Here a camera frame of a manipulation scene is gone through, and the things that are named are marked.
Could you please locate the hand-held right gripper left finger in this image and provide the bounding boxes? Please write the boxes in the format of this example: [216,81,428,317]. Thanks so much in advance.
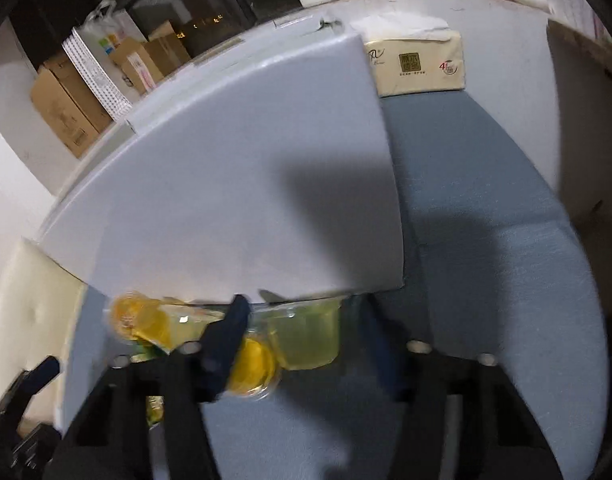
[46,294,251,480]

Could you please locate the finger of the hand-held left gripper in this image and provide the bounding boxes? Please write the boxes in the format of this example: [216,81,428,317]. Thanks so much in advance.
[22,355,61,397]

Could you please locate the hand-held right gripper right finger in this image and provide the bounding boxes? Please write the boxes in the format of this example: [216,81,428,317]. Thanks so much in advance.
[360,296,563,480]

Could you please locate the pale green jelly cup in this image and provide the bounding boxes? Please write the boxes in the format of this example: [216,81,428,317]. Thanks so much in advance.
[258,297,344,372]

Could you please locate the pile of small jelly cups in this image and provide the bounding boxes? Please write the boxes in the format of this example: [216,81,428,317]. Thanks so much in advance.
[106,290,281,401]

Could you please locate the green snack packet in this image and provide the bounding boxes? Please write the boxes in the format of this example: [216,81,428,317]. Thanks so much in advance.
[134,340,167,429]

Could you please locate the white cardboard box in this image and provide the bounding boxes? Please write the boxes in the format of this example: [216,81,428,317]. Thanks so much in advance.
[38,30,407,306]

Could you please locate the cream sofa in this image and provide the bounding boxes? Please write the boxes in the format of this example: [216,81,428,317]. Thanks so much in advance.
[0,237,86,426]

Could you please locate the large brown cardboard box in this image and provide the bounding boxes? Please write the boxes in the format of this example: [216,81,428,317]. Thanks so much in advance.
[30,52,114,160]

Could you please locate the cream tissue pack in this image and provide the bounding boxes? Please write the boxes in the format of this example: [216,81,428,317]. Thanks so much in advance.
[363,30,467,98]

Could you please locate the small open cardboard box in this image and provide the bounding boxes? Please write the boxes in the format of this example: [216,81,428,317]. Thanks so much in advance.
[108,20,191,93]

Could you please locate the polka dot paper bag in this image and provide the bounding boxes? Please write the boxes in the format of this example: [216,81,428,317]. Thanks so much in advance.
[62,27,134,121]

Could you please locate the white bag coloured squares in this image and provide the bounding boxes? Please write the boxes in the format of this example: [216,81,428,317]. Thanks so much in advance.
[80,0,149,61]

